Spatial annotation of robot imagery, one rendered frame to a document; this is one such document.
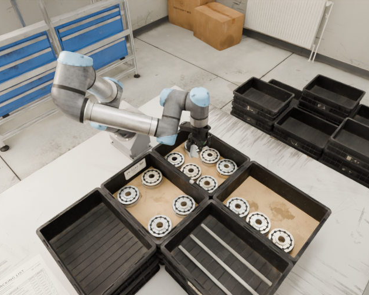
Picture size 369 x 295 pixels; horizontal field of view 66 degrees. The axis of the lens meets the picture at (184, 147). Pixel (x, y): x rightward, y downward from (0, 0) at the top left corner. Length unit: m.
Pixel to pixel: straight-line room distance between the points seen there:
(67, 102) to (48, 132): 2.09
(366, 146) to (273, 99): 0.76
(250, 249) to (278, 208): 0.24
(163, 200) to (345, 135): 1.52
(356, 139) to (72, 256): 1.98
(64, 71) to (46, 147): 1.96
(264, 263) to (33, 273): 0.98
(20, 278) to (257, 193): 1.11
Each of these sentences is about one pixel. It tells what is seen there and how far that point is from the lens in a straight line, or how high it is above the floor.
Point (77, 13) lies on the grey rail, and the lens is 3.01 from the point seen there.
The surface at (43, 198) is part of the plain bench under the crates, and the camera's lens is 1.68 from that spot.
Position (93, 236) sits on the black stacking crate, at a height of 0.83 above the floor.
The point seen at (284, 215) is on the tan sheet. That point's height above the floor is 0.83.
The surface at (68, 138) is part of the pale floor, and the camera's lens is 3.02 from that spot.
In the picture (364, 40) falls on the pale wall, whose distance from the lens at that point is 3.99.
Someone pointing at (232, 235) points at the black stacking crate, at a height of 0.83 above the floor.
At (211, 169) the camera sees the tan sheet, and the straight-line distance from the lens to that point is 1.45.
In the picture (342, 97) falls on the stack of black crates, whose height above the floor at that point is 0.49.
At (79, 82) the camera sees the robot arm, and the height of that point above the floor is 1.38.
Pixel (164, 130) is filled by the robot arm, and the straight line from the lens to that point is 1.08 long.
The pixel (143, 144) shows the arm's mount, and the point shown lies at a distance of 1.67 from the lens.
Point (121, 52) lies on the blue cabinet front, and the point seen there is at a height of 0.38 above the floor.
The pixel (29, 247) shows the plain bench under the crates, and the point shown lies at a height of 0.70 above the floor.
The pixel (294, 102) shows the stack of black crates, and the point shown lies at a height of 0.27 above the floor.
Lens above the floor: 1.96
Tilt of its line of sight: 47 degrees down
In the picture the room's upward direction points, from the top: 1 degrees counter-clockwise
